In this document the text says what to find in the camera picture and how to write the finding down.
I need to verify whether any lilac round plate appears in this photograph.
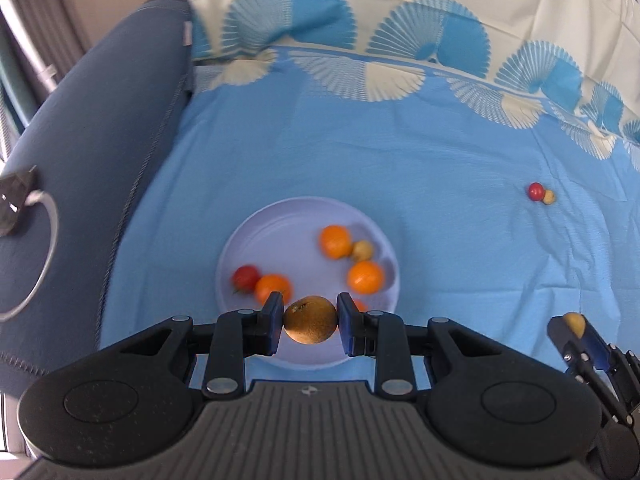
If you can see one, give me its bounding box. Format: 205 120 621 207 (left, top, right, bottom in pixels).
215 197 400 313

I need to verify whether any small red tomato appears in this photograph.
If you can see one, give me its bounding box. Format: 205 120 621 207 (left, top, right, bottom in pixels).
526 182 546 202

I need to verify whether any white charging cable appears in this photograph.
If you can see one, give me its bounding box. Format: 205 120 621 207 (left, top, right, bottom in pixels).
0 188 61 323

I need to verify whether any grey curtain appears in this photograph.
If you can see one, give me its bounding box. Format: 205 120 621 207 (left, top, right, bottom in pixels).
0 0 91 162

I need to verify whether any dark blue sofa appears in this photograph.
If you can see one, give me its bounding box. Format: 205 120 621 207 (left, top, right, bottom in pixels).
1 0 192 397

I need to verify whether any tan longan fruit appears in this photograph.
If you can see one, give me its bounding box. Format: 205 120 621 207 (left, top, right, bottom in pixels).
283 296 337 344
563 312 587 339
542 188 556 205
350 240 375 262

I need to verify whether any black smartphone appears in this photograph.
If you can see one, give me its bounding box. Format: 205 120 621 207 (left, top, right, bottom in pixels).
0 166 37 237

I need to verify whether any blue patterned sofa cover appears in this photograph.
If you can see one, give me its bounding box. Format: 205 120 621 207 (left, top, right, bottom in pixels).
100 0 639 366

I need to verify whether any orange mandarin with stem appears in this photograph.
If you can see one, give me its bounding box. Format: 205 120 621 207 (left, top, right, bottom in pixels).
354 299 369 312

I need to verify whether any red tomato with stem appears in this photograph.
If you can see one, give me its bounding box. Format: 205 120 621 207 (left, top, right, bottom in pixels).
231 264 262 294

